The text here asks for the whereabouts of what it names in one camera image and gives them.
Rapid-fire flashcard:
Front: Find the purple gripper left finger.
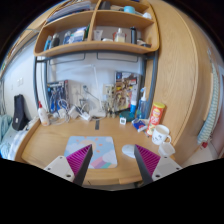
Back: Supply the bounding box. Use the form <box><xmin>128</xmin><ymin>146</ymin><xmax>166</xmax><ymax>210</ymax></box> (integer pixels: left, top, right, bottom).
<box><xmin>44</xmin><ymin>145</ymin><xmax>93</xmax><ymax>186</ymax></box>

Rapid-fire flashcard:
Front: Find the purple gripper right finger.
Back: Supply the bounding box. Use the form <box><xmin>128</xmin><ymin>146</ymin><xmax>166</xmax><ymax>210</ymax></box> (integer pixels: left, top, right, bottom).
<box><xmin>134</xmin><ymin>145</ymin><xmax>182</xmax><ymax>185</ymax></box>

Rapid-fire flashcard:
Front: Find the white computer mouse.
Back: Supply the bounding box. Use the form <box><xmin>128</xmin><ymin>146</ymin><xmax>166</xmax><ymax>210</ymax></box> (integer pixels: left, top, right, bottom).
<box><xmin>122</xmin><ymin>144</ymin><xmax>135</xmax><ymax>158</ymax></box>

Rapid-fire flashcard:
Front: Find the pastel patterned mouse pad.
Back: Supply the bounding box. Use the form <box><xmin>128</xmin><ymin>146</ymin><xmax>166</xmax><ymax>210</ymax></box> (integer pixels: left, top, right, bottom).
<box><xmin>64</xmin><ymin>136</ymin><xmax>117</xmax><ymax>169</ymax></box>

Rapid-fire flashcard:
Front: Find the small white cup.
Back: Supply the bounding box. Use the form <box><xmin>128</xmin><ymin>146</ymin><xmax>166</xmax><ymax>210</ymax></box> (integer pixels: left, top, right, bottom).
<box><xmin>158</xmin><ymin>142</ymin><xmax>175</xmax><ymax>157</ymax></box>

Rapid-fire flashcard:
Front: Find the white ceramic mug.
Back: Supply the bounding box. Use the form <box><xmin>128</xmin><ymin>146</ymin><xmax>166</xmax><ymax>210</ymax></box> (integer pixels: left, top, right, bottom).
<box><xmin>152</xmin><ymin>125</ymin><xmax>172</xmax><ymax>145</ymax></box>

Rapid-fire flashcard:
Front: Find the blue snack packet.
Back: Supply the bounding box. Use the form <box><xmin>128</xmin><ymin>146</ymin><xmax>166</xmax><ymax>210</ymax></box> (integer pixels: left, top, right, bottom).
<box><xmin>132</xmin><ymin>119</ymin><xmax>147</xmax><ymax>132</ymax></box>

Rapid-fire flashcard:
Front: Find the white power strip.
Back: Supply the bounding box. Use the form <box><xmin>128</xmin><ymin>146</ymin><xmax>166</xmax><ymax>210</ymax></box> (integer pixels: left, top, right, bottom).
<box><xmin>68</xmin><ymin>106</ymin><xmax>91</xmax><ymax>121</ymax></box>

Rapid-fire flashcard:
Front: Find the small white cube clock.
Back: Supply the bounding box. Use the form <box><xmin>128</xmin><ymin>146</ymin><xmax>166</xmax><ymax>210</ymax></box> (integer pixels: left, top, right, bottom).
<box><xmin>120</xmin><ymin>117</ymin><xmax>126</xmax><ymax>125</ymax></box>

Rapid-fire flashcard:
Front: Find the dark green round container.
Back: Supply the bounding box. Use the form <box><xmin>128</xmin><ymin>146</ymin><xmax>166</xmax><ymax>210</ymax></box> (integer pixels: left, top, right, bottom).
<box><xmin>120</xmin><ymin>110</ymin><xmax>135</xmax><ymax>122</ymax></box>

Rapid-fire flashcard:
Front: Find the red chips can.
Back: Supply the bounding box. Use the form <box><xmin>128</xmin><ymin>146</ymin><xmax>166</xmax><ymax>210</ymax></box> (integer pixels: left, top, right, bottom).
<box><xmin>146</xmin><ymin>103</ymin><xmax>165</xmax><ymax>136</ymax></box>

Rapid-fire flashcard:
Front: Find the blue spray bottle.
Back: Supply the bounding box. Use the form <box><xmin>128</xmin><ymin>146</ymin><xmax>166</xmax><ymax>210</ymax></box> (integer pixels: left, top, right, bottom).
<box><xmin>137</xmin><ymin>87</ymin><xmax>147</xmax><ymax>119</ymax></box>

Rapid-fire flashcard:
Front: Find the black bag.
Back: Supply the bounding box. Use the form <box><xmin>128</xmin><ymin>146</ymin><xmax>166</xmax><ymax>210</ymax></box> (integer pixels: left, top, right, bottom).
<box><xmin>12</xmin><ymin>94</ymin><xmax>29</xmax><ymax>131</ymax></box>

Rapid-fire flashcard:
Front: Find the blue poster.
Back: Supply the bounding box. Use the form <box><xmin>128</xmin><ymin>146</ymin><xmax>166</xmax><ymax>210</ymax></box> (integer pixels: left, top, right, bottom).
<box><xmin>47</xmin><ymin>80</ymin><xmax>69</xmax><ymax>113</ymax></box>

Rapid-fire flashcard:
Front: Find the colourful picture board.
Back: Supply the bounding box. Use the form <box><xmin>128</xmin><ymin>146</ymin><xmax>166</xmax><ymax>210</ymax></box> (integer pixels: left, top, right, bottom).
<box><xmin>114</xmin><ymin>71</ymin><xmax>138</xmax><ymax>111</ymax></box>

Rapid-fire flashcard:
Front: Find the clear lotion bottle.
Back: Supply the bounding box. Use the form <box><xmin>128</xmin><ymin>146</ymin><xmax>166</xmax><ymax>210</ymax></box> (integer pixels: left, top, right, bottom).
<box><xmin>114</xmin><ymin>28</ymin><xmax>126</xmax><ymax>43</ymax></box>

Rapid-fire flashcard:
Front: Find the black thermos bottle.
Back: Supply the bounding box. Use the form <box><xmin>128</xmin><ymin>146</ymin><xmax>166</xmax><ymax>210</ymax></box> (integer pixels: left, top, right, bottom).
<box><xmin>130</xmin><ymin>27</ymin><xmax>137</xmax><ymax>44</ymax></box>

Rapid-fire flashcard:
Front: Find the black metal shelf frame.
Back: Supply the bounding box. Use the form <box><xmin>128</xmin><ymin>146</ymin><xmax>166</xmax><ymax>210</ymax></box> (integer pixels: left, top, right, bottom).
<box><xmin>32</xmin><ymin>49</ymin><xmax>159</xmax><ymax>111</ymax></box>

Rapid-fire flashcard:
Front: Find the wooden wall shelf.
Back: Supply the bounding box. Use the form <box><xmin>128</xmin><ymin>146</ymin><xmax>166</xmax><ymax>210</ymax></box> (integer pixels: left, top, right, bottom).
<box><xmin>34</xmin><ymin>0</ymin><xmax>159</xmax><ymax>57</ymax></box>

